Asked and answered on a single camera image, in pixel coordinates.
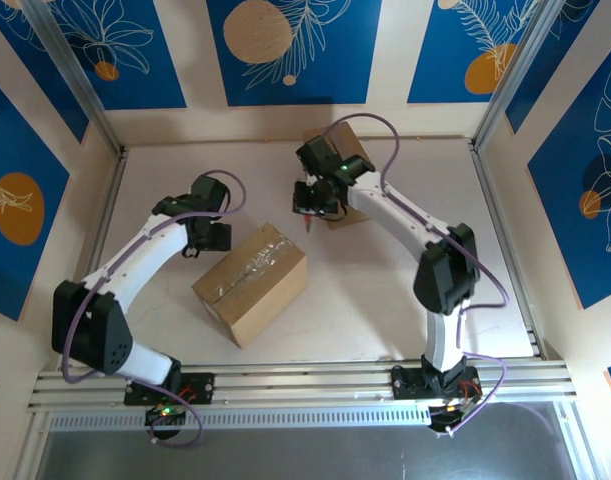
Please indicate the cardboard box with slot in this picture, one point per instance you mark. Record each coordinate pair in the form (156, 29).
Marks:
(346, 139)

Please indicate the taped cardboard box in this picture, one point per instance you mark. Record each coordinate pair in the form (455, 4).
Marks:
(250, 290)

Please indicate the pink utility knife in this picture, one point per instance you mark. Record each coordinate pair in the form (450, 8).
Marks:
(309, 225)

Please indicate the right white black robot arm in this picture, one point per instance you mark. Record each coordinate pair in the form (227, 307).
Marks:
(385, 205)

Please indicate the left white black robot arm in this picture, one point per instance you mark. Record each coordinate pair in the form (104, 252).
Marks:
(135, 255)

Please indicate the black controller board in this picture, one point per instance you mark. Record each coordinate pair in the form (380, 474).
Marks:
(160, 425)
(455, 412)

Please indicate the grey metal panel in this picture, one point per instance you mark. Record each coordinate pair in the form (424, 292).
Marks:
(305, 457)

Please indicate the aluminium side rail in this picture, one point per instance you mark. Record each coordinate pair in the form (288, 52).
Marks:
(483, 165)
(108, 200)

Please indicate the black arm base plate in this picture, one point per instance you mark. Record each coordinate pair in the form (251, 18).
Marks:
(405, 385)
(200, 387)

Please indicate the long aluminium mounting rail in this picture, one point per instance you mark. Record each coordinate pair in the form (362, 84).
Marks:
(305, 385)

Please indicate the aluminium frame post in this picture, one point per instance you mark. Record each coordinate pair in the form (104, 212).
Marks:
(517, 60)
(68, 60)

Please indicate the aluminium frame beam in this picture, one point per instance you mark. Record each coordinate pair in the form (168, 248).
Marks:
(587, 450)
(31, 450)

